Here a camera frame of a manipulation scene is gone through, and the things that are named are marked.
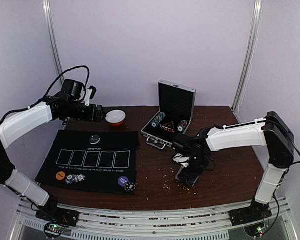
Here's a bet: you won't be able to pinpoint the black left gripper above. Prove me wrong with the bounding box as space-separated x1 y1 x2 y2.
63 100 107 123

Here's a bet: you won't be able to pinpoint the boxed deck of cards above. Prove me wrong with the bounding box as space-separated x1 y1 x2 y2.
175 166 200 187

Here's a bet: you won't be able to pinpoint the clear acrylic dealer button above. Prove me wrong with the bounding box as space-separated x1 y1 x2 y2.
89 135 101 145

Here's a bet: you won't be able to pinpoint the orange big blind button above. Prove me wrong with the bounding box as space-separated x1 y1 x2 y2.
55 171 66 181

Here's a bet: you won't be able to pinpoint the white blue chips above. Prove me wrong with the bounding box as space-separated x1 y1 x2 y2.
65 174 86 185

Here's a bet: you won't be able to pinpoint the black poker chip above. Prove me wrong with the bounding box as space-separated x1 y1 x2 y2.
123 182 137 193

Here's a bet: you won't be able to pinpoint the blue small blind button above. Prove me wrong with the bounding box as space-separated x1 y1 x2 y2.
117 176 129 187

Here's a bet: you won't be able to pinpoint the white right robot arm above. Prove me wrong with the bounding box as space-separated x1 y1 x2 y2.
171 111 295 221

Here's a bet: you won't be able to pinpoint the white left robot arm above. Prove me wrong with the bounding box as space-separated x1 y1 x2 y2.
0 101 107 222

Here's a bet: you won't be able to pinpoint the right chip row in case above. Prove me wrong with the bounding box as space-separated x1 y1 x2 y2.
177 120 188 133

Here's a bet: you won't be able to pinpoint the chip row in case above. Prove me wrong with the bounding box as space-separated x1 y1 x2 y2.
151 112 166 128
177 120 188 133

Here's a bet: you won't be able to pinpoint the red triangle card in case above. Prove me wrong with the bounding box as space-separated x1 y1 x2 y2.
164 121 175 129

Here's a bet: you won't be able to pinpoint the red dice set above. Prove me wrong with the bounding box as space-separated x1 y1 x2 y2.
159 125 175 133

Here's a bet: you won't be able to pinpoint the orange bowl white inside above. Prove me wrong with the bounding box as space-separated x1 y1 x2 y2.
105 109 126 127

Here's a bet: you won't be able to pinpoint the left chip row in case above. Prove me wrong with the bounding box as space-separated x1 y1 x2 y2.
151 112 166 128

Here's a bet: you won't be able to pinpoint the aluminium poker chip case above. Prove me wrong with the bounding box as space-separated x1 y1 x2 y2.
141 80 197 150

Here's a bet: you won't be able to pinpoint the black poker table mat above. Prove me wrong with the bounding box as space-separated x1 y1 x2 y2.
35 130 140 195

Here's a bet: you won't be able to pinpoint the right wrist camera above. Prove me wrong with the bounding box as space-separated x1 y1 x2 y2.
172 153 190 168

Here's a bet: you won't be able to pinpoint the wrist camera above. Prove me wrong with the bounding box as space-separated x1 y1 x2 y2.
172 153 190 168
58 79 98 107

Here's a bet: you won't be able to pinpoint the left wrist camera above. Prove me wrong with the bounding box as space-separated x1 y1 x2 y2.
58 79 98 107

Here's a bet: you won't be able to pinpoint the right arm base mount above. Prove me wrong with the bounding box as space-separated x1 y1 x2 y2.
229 206 272 227

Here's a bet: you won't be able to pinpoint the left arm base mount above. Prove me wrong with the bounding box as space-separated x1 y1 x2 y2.
35 207 80 227

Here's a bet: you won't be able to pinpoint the left aluminium frame post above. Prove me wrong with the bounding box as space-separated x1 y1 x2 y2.
42 0 63 76

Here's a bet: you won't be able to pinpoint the aluminium frame post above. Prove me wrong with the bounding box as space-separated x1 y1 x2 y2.
42 0 63 76
232 0 263 114

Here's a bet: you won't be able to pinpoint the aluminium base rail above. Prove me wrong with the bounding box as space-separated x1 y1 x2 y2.
13 196 292 240

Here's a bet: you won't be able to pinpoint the right aluminium frame post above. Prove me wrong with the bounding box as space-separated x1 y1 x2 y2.
232 0 263 114

